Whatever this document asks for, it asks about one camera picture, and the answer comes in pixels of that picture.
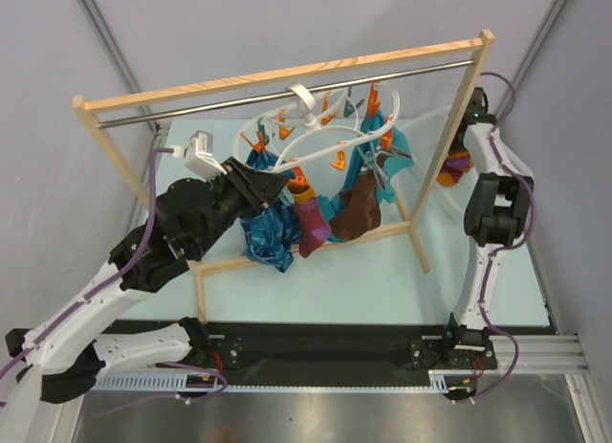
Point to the wooden clothes rack frame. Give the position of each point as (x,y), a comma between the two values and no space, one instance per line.
(479,49)

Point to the steel hanging rod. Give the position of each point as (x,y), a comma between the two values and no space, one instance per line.
(287,94)

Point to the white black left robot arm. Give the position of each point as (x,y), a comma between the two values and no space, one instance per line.
(66,355)

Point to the brown grey sock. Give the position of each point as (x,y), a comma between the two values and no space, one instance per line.
(361,212)

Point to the socks pile in basket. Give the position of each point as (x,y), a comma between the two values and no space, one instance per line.
(457,164)

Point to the teal plain cloth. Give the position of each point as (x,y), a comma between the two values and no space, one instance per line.
(390,151)

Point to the maroon purple yellow sock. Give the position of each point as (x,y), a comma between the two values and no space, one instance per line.
(315,230)

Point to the white round clip hanger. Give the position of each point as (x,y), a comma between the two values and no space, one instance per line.
(313,125)

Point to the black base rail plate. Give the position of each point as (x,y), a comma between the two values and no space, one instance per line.
(320,355)

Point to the dark blue patterned cloth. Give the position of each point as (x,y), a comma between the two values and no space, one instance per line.
(270,236)

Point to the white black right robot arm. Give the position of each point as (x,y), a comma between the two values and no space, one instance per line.
(495,221)

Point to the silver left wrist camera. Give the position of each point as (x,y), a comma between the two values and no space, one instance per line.
(199,158)

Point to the aluminium table frame rail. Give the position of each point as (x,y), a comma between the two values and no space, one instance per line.
(528,352)

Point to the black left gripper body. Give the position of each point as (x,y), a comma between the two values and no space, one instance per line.
(250,198)

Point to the white perforated plastic basket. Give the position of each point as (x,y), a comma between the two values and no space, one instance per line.
(488,154)

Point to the orange hanger clip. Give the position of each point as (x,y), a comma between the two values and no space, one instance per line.
(299,183)

